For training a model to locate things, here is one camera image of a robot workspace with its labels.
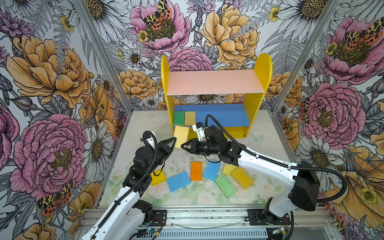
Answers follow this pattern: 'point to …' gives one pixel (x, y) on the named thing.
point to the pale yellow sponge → (190, 118)
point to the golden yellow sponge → (242, 177)
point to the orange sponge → (196, 171)
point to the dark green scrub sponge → (178, 118)
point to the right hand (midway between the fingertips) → (182, 151)
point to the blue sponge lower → (178, 181)
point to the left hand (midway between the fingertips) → (177, 143)
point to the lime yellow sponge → (228, 168)
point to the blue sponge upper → (212, 169)
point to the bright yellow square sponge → (155, 179)
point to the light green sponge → (225, 185)
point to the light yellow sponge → (181, 133)
